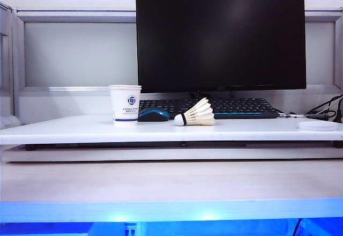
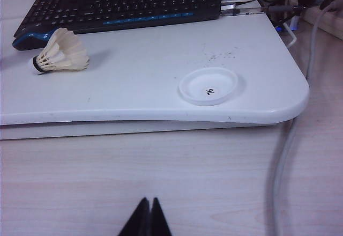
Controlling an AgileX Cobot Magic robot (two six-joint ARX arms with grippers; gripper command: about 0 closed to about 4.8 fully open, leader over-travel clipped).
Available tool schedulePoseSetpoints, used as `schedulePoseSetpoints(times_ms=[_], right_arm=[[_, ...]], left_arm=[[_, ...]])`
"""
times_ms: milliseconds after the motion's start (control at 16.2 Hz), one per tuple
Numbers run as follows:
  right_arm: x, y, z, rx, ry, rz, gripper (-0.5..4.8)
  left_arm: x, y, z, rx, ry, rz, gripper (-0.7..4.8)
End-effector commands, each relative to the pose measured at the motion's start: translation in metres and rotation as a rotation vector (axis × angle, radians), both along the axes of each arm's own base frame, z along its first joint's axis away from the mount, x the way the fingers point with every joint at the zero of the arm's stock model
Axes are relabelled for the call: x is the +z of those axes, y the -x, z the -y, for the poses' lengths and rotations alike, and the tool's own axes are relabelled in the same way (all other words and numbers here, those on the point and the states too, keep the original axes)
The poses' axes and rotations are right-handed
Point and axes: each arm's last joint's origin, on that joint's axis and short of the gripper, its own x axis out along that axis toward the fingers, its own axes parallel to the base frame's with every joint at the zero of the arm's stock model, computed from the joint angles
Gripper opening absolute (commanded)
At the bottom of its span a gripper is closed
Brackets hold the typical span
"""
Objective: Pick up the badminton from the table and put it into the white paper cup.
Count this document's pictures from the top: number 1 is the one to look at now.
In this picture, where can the black keyboard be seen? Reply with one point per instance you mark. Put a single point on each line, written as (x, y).
(235, 106)

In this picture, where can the white paper cup blue logo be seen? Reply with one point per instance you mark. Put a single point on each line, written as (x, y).
(125, 106)

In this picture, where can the black computer monitor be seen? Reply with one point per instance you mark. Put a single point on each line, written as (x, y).
(219, 40)

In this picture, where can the grey desk partition frame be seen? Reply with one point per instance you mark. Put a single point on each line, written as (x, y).
(75, 14)

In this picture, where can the blue lit aluminium rail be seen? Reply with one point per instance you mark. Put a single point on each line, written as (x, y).
(171, 210)

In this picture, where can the white rounded object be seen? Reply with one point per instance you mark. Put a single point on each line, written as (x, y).
(9, 122)

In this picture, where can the clear round plastic lid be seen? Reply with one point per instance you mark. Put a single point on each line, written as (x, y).
(317, 125)

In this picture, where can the black and silver pen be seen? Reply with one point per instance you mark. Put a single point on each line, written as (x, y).
(302, 116)

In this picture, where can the white plug connector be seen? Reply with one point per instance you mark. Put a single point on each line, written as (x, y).
(130, 228)

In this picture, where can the white feather shuttlecock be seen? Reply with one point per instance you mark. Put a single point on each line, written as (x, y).
(199, 114)

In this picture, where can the black and blue mouse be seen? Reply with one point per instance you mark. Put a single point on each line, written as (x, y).
(152, 114)

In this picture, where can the black monitor stand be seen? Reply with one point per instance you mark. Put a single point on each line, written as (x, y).
(199, 94)

